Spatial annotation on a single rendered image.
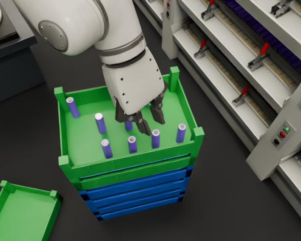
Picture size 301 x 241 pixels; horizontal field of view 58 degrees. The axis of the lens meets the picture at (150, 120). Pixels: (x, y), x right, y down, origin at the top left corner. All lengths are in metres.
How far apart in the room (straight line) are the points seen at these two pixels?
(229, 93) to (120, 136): 0.54
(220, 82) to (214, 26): 0.22
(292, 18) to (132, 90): 0.46
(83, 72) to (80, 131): 0.71
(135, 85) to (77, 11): 0.17
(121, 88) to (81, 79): 0.86
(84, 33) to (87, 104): 0.36
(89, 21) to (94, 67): 0.99
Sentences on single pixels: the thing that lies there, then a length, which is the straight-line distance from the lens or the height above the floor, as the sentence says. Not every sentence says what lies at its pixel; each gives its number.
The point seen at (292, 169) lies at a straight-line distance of 0.98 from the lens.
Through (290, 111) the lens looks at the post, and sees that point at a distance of 0.83.
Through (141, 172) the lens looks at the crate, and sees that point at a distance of 0.67.
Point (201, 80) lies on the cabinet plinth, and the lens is 1.25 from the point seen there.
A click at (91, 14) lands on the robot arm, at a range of 0.39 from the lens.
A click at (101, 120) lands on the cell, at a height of 0.46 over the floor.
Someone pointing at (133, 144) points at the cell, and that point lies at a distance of 0.57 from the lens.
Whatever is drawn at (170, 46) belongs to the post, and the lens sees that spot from 1.33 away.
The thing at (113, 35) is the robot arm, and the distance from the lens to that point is 0.43.
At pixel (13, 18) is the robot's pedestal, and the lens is 1.28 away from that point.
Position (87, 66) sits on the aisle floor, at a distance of 1.38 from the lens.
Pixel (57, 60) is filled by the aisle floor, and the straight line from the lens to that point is 1.45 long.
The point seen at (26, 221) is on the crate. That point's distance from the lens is 1.07.
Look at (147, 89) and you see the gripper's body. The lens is 0.50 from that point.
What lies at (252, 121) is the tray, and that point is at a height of 0.17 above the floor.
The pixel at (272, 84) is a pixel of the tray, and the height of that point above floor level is 0.36.
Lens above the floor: 0.97
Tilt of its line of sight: 57 degrees down
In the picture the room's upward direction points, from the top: straight up
